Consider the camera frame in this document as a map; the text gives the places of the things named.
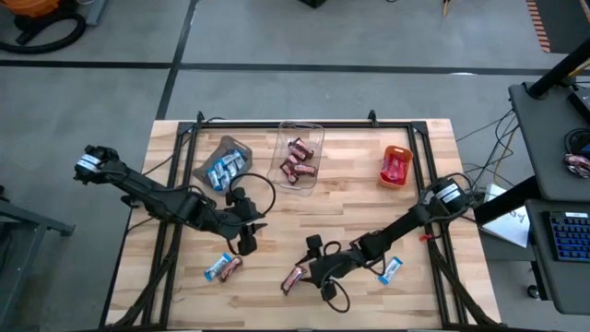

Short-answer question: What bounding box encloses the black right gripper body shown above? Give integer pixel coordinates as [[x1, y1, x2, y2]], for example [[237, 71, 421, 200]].
[[304, 233, 359, 302]]

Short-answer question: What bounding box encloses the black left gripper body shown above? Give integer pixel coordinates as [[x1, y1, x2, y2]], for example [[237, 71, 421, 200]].
[[219, 185, 266, 258]]

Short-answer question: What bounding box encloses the pile of candy packets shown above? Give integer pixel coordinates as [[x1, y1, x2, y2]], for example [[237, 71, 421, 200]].
[[561, 153, 590, 180]]

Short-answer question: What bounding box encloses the smoky grey translucent bin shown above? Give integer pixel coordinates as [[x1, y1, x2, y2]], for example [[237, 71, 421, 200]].
[[192, 134, 254, 195]]

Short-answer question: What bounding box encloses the clear plastic bin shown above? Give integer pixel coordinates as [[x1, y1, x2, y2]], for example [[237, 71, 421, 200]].
[[265, 120, 326, 197]]

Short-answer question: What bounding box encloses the orange plastic bin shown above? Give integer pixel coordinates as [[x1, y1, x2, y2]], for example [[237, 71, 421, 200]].
[[378, 145, 414, 191]]

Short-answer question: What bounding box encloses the black slanted pole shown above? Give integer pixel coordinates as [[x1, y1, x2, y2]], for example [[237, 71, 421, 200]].
[[473, 176, 541, 227], [526, 39, 590, 101]]

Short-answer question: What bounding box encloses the white paper sheet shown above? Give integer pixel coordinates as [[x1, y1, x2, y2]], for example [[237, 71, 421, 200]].
[[478, 183, 532, 249]]

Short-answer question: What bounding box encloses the grey metal side table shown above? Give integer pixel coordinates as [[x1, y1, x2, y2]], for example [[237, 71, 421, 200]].
[[0, 184, 77, 332]]

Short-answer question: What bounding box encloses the grey desk top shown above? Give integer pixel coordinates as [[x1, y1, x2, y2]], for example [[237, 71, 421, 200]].
[[508, 81, 590, 203], [524, 197, 590, 317]]

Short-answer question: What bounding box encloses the blue backlit keyboard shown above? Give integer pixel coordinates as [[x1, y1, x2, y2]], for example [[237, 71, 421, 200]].
[[548, 210, 590, 264]]

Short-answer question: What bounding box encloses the grey rectangular box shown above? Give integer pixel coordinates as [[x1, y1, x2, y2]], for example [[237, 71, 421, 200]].
[[85, 0, 110, 28]]

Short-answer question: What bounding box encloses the orange vacuum cleaner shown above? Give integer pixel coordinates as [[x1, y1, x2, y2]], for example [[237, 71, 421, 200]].
[[0, 0, 61, 18]]

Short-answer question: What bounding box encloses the black mat orange-striped edge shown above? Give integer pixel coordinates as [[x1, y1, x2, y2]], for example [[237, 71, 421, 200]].
[[525, 0, 590, 54]]

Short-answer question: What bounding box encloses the black looped cable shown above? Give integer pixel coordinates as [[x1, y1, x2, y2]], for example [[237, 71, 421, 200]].
[[229, 172, 277, 218], [321, 279, 352, 314]]

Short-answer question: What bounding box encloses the black aluminium frame rail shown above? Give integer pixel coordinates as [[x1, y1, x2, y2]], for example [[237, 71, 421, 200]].
[[423, 124, 467, 326], [408, 124, 453, 326], [159, 123, 200, 328], [140, 122, 185, 326], [177, 119, 430, 131]]

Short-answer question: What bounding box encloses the black slanted frame post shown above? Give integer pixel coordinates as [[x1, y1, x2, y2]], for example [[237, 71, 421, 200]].
[[429, 248, 502, 328], [106, 248, 179, 329]]

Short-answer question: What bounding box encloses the yellow cable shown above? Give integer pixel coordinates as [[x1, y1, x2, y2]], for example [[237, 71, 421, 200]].
[[491, 128, 515, 185]]

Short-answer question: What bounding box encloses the black vacuum hose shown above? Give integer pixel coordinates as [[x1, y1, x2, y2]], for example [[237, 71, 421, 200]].
[[0, 9, 89, 55]]

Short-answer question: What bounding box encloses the black coiled cable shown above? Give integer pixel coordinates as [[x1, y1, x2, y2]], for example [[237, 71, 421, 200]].
[[562, 127, 590, 158]]

